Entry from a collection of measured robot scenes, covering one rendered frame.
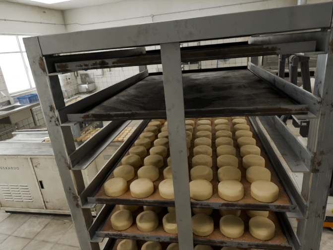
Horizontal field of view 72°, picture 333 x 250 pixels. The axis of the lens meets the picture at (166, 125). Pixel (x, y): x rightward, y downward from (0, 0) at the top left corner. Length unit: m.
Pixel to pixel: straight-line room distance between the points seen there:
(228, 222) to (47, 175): 2.46
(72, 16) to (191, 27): 7.44
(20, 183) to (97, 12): 5.35
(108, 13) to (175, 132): 6.84
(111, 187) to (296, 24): 0.43
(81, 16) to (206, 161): 7.20
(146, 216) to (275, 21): 0.45
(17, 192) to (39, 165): 0.53
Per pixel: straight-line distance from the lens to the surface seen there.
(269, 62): 5.30
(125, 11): 6.95
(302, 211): 0.49
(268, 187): 0.50
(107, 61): 0.40
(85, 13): 7.52
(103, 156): 2.59
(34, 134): 3.36
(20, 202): 3.31
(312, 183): 0.45
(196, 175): 0.52
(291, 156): 0.47
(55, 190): 2.89
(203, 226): 0.53
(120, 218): 0.58
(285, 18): 0.36
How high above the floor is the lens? 1.79
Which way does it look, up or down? 19 degrees down
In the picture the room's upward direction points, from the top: 5 degrees counter-clockwise
